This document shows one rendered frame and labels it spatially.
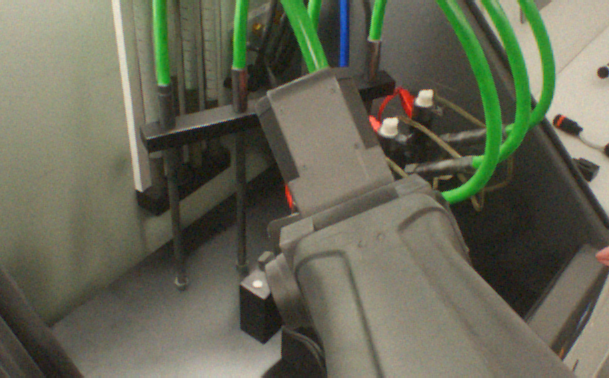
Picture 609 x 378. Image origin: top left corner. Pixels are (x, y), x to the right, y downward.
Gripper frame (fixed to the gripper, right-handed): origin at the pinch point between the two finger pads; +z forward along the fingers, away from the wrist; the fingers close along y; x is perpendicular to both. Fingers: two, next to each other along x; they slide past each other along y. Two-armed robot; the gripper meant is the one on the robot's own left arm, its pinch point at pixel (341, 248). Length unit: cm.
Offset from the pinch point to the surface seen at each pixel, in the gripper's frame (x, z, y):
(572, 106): -9, 56, -44
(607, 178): 2, 43, -41
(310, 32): -14.7, -8.6, -1.3
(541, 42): -14.3, 18.9, -27.5
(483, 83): -10.3, 7.4, -16.7
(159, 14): -27.3, 18.3, 9.9
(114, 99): -23.3, 32.1, 18.6
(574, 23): -23, 63, -52
